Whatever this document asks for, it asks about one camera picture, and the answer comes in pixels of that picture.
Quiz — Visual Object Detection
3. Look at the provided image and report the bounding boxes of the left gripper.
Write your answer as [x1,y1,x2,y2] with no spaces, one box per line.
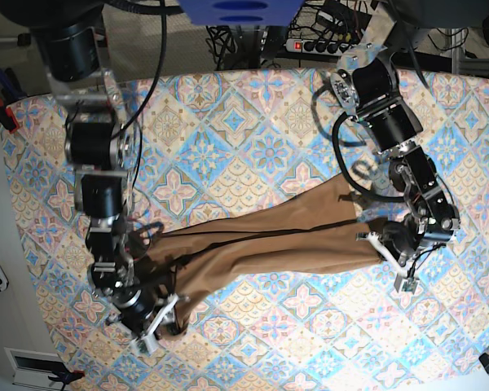
[356,219,428,278]

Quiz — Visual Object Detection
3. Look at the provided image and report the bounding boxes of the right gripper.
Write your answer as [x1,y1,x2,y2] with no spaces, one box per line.
[105,288,190,354]

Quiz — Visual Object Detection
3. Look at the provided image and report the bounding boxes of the brown t-shirt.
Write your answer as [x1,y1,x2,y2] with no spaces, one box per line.
[148,174,387,339]

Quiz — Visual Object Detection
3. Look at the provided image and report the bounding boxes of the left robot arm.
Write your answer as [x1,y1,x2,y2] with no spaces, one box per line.
[330,1,460,293]

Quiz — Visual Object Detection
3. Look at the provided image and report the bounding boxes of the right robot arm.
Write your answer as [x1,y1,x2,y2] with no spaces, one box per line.
[32,1,179,355]

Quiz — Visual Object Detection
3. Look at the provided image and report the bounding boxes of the orange black clamp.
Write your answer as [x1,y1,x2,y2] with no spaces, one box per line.
[48,362,85,389]

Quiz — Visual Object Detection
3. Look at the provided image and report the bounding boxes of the white framed device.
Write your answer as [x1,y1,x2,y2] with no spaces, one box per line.
[4,347,64,390]

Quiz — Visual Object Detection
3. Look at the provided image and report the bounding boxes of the black corner clamp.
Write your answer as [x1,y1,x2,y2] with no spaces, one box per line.
[478,353,489,375]

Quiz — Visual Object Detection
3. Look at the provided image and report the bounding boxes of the patterned tablecloth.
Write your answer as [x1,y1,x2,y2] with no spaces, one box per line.
[1,68,489,390]

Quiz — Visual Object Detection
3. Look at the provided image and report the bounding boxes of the white power strip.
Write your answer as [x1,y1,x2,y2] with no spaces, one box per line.
[284,38,350,57]

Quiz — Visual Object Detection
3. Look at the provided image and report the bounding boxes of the red black clamp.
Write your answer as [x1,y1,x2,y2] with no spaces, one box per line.
[0,99,19,134]

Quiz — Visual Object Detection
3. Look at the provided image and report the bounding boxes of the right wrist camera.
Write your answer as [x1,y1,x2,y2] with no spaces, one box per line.
[135,334,158,355]

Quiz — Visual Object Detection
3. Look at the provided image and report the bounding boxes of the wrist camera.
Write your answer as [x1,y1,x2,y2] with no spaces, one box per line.
[394,274,420,295]
[135,334,158,355]

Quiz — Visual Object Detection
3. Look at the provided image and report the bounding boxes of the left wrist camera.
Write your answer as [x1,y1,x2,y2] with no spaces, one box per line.
[394,274,420,295]

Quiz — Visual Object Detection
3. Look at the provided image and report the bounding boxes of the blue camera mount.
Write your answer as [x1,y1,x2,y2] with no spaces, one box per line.
[178,0,303,26]

